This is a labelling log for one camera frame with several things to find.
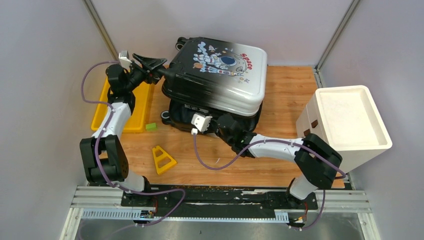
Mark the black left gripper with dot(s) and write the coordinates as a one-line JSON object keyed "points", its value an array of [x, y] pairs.
{"points": [[149, 64]]}

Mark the space astronaut hardshell suitcase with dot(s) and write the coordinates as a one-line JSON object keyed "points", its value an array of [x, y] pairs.
{"points": [[214, 77]]}

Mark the white drawer storage box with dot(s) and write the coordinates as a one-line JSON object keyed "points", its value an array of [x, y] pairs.
{"points": [[348, 119]]}

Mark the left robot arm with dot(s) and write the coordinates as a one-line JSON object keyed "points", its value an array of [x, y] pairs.
{"points": [[104, 159]]}

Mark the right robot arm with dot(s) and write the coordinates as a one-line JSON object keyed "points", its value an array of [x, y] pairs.
{"points": [[318, 162]]}

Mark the yellow plastic tray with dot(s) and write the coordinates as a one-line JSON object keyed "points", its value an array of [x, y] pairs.
{"points": [[138, 120]]}

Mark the small green block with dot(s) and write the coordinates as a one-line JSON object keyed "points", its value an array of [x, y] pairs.
{"points": [[151, 127]]}

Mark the yellow triangular plastic stand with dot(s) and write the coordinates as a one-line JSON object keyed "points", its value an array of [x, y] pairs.
{"points": [[163, 161]]}

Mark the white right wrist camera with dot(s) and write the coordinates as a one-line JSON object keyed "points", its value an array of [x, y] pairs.
{"points": [[200, 123]]}

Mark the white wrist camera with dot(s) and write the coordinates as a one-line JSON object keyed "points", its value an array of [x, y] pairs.
{"points": [[200, 123], [124, 59]]}

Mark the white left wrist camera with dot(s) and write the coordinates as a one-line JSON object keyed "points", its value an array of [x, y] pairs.
{"points": [[124, 59]]}

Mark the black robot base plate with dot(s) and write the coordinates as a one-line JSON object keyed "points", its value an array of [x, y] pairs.
{"points": [[218, 201]]}

